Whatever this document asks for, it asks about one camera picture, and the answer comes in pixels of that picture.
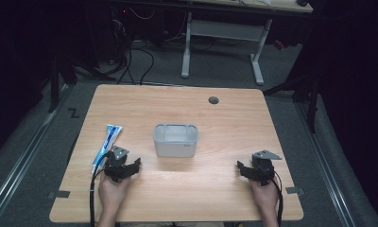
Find person's right hand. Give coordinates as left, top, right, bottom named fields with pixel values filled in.
left=249, top=177, right=280, bottom=212

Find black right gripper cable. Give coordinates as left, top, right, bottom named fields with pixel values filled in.
left=270, top=171, right=284, bottom=227

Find grey tape piece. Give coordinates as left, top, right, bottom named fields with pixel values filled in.
left=284, top=186, right=305, bottom=196
left=47, top=189, right=72, bottom=200

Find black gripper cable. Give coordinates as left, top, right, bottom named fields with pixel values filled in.
left=89, top=150, right=113, bottom=227
left=270, top=171, right=284, bottom=227

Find grey plastic organizer box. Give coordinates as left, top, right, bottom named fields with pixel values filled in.
left=152, top=122, right=199, bottom=159

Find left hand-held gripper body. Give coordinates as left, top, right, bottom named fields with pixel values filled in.
left=103, top=145, right=132, bottom=183

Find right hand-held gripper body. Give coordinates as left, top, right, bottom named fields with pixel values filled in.
left=250, top=149, right=284, bottom=187

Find black metal stand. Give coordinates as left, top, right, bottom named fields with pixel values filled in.
left=262, top=60, right=322, bottom=134
left=46, top=55, right=79, bottom=114

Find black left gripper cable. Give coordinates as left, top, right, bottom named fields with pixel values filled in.
left=89, top=150, right=113, bottom=227

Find blue white toothpaste tube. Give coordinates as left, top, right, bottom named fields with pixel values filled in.
left=91, top=123, right=124, bottom=175

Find person's left hand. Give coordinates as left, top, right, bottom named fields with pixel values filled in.
left=97, top=172, right=132, bottom=212

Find white frame desk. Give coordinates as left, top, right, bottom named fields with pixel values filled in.
left=114, top=0, right=315, bottom=87

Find metal floor rail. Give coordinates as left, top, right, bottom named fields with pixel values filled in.
left=0, top=84, right=76, bottom=221
left=294, top=99, right=359, bottom=227

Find black floor cables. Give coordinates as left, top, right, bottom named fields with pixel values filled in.
left=99, top=12, right=156, bottom=87

